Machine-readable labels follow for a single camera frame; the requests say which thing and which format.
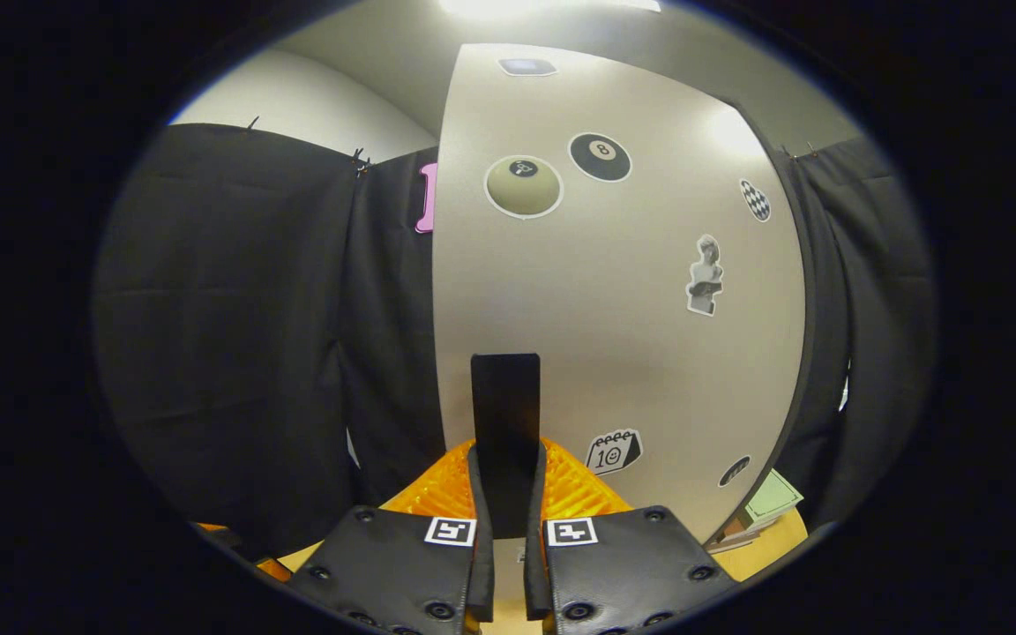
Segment dark grey cabinet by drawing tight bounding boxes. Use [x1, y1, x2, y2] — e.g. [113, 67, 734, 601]
[724, 97, 826, 495]

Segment black backdrop cloth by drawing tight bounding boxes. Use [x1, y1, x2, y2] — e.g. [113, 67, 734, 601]
[92, 122, 939, 561]

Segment large ceiling light panel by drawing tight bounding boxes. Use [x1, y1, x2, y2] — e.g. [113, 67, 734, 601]
[437, 0, 663, 17]

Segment grey cabinet door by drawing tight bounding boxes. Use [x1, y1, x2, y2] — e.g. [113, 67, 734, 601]
[431, 42, 818, 548]

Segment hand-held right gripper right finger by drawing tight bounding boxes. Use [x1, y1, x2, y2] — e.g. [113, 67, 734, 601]
[523, 438, 738, 635]

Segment black cabinet door handle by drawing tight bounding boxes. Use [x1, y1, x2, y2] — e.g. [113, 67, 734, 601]
[470, 353, 542, 541]

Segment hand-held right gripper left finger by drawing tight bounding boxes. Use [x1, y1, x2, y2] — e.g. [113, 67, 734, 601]
[283, 438, 496, 635]

